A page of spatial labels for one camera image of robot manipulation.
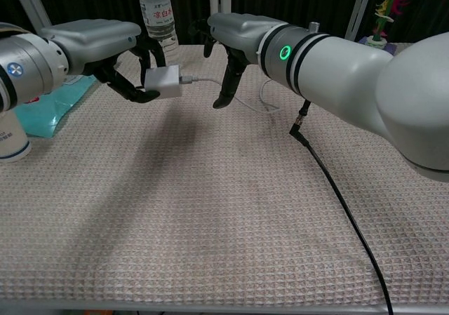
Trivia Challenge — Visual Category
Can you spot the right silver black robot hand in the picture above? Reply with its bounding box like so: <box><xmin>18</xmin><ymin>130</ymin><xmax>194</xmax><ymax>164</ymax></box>
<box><xmin>189</xmin><ymin>12</ymin><xmax>281</xmax><ymax>109</ymax></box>

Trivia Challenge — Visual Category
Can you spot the white USB cable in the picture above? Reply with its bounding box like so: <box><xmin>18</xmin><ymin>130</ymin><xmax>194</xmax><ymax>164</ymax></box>
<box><xmin>178</xmin><ymin>74</ymin><xmax>282</xmax><ymax>113</ymax></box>

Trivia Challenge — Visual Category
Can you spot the colourful artificial flower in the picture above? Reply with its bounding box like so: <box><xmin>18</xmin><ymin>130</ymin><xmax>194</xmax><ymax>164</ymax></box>
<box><xmin>370</xmin><ymin>0</ymin><xmax>417</xmax><ymax>43</ymax></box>

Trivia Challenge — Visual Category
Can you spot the white power adapter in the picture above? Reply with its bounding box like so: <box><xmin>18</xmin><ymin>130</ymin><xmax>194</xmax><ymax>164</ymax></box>
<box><xmin>144</xmin><ymin>65</ymin><xmax>185</xmax><ymax>100</ymax></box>

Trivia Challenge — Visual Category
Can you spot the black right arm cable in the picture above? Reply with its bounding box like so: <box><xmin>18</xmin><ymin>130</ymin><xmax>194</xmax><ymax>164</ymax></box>
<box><xmin>288</xmin><ymin>98</ymin><xmax>395</xmax><ymax>315</ymax></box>

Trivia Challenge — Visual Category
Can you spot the purple cube vase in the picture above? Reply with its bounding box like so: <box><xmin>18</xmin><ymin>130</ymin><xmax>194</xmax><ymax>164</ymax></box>
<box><xmin>356</xmin><ymin>35</ymin><xmax>398</xmax><ymax>55</ymax></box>

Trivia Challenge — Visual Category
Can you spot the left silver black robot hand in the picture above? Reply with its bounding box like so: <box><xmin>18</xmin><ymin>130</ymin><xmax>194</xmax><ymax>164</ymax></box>
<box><xmin>40</xmin><ymin>19</ymin><xmax>168</xmax><ymax>104</ymax></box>

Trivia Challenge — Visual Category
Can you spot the teal wet wipes pack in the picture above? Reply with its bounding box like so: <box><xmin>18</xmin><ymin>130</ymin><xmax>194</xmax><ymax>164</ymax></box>
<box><xmin>13</xmin><ymin>74</ymin><xmax>98</xmax><ymax>140</ymax></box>

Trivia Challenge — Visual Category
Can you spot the clear plastic water bottle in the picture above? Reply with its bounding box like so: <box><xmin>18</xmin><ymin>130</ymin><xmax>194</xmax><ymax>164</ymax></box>
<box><xmin>137</xmin><ymin>0</ymin><xmax>180</xmax><ymax>65</ymax></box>

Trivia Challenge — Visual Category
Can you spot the white paper cup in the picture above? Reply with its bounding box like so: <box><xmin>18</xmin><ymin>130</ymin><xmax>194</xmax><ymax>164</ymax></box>
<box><xmin>0</xmin><ymin>109</ymin><xmax>33</xmax><ymax>164</ymax></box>

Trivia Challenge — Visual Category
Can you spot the beige waffle tablecloth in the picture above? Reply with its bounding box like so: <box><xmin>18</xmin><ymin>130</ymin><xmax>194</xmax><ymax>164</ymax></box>
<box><xmin>0</xmin><ymin>41</ymin><xmax>449</xmax><ymax>308</ymax></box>

